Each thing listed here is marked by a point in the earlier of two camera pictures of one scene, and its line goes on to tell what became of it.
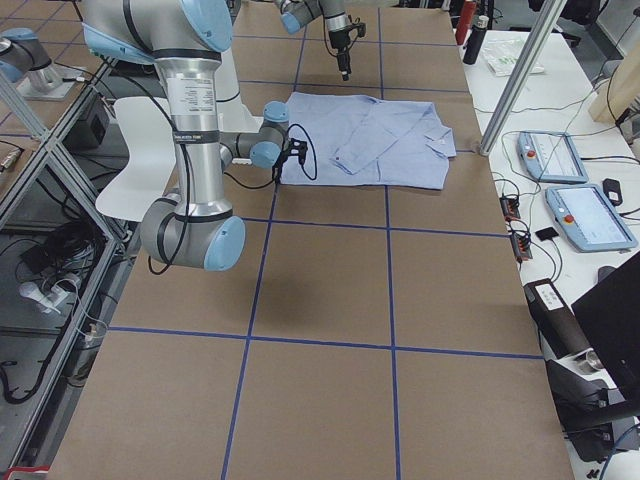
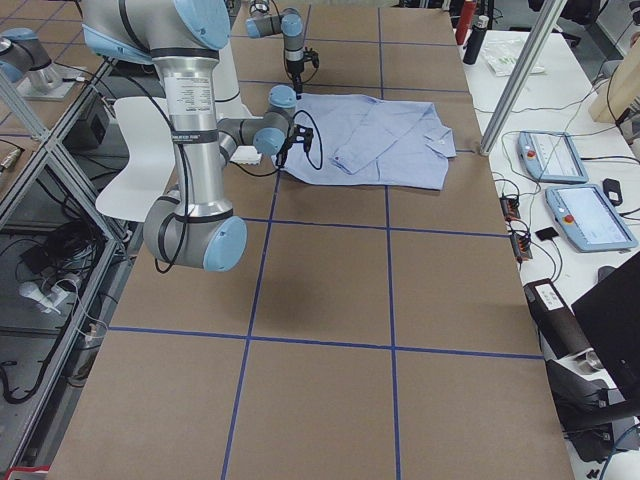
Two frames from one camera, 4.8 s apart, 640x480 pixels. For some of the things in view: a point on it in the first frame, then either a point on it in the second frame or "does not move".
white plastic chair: x=150 y=134 does not move
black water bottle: x=476 y=40 does not move
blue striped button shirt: x=359 y=140 does not move
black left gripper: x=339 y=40 -> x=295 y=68
